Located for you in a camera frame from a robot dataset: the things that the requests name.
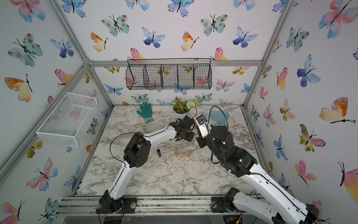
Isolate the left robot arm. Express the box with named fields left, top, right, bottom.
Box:
left=96, top=125, right=194, bottom=214

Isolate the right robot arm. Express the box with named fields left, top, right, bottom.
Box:
left=197, top=125, right=319, bottom=224

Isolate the artificial flower plant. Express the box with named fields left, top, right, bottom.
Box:
left=172, top=97, right=200, bottom=114

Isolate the teal hand-shaped silicone mat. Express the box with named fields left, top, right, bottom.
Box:
left=137, top=102, right=154, bottom=124

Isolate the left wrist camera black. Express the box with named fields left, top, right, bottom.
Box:
left=179, top=115, right=195, bottom=131

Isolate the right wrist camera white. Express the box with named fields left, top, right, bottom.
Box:
left=194, top=114, right=209, bottom=138

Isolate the light blue handled dish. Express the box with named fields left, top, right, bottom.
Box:
left=210, top=111, right=229, bottom=126

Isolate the black wire wall basket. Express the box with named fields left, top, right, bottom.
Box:
left=125, top=58, right=212, bottom=91

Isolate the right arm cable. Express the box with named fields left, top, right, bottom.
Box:
left=207, top=105, right=319, bottom=224

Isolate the white mesh wall basket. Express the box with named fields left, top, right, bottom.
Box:
left=36, top=92, right=98, bottom=147

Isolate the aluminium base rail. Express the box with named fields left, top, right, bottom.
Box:
left=55, top=195, right=269, bottom=217

